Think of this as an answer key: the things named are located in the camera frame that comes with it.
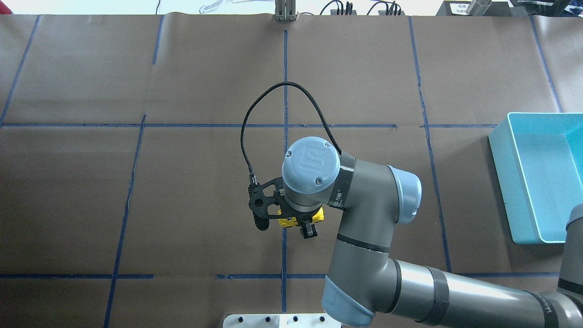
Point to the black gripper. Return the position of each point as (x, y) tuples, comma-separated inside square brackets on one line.
[(309, 229)]

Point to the yellow beetle toy car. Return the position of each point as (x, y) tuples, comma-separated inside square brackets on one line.
[(293, 221)]

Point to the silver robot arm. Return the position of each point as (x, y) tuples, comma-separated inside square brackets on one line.
[(363, 280)]

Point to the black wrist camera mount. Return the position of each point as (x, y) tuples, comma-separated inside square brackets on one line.
[(261, 197)]

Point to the turquoise plastic bin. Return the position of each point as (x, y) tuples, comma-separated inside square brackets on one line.
[(538, 159)]

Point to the aluminium frame post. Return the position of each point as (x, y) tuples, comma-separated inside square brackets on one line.
[(285, 10)]

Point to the silver metal cup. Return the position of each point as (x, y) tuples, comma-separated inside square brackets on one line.
[(478, 7)]

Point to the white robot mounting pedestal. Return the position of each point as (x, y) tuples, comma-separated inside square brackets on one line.
[(282, 320)]

